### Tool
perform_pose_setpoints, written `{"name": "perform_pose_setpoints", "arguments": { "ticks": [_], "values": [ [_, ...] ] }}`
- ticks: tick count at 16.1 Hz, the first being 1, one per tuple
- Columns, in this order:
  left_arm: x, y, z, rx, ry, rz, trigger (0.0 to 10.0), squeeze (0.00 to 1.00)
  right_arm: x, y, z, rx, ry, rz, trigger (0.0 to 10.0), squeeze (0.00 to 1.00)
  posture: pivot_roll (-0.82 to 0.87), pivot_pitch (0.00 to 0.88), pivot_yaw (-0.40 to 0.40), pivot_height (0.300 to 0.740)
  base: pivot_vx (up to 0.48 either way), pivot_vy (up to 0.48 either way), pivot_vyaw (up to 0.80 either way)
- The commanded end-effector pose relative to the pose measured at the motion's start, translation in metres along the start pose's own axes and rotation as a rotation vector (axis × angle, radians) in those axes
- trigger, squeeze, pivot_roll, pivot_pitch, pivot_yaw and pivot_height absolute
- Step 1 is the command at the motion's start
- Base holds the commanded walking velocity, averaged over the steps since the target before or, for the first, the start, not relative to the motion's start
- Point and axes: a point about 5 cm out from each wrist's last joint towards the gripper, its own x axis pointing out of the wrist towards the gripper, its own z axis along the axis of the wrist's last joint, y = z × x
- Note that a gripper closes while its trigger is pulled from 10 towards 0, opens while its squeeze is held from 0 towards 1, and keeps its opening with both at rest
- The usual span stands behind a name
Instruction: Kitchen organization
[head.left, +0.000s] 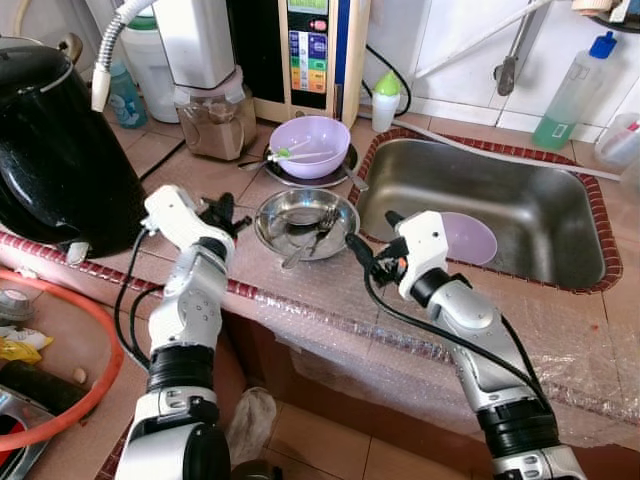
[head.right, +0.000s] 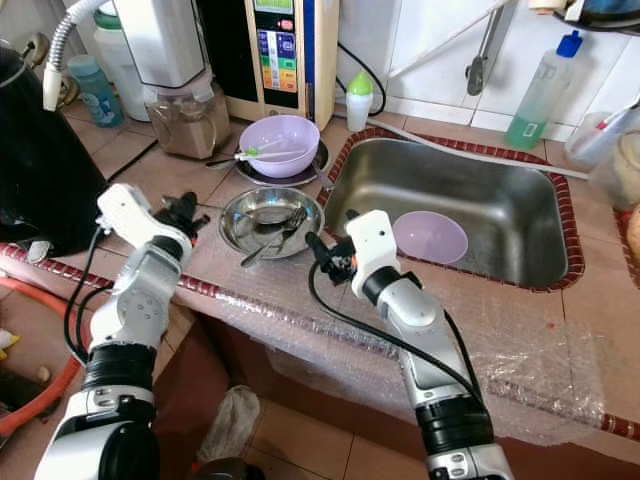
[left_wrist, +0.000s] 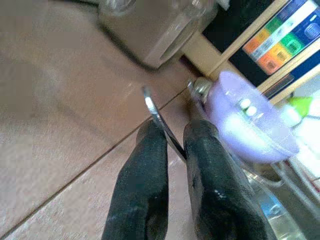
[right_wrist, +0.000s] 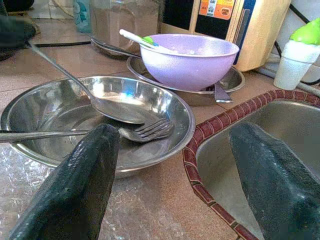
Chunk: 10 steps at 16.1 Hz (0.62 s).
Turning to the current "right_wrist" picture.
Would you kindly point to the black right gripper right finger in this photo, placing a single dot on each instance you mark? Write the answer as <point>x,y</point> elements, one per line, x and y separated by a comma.
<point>280,187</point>

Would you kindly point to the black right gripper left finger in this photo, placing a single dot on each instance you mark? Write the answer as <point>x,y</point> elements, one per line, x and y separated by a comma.
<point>75,187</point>

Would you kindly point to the round stainless steel plate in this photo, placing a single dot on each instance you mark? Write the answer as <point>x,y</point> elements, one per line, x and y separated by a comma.
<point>155,152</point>
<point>235,80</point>

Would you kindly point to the metal spoon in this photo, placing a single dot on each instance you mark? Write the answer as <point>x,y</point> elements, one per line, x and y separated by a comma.
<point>117,110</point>

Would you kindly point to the metal fork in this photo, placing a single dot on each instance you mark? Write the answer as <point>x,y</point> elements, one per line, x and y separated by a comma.
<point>150,131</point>

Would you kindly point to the clear bubble wrap sheet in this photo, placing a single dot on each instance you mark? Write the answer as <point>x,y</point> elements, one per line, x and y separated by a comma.
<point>25,180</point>

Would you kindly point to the stainless steel sink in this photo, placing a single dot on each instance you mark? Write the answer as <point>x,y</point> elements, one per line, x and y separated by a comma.
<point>220,160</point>

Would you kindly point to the small white bottle green cap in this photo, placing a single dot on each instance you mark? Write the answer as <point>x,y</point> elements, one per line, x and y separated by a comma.
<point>292,67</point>

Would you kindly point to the purple plastic bowl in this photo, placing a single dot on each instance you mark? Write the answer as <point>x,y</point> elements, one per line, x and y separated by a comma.
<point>187,72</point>

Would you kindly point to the cream black water ionizer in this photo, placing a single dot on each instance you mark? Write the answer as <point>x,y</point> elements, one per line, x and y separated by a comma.
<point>260,37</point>

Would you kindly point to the white green plastic spoon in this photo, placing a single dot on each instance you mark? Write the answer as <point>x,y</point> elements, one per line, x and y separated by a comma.
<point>132,36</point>

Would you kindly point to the glass jar brown powder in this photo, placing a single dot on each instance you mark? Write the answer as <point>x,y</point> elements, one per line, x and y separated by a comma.
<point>120,25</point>

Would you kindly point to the teal plastic bottle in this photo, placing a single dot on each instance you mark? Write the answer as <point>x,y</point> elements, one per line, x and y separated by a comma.
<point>82,15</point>

